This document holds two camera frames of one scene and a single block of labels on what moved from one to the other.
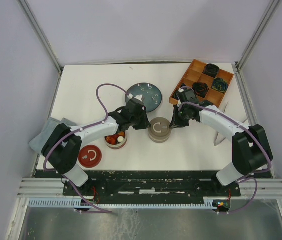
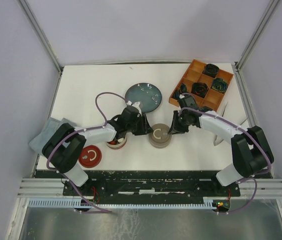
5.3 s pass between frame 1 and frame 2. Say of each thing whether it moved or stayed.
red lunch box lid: stayed
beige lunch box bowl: moved
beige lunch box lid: moved
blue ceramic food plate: stayed
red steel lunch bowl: stayed
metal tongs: stayed
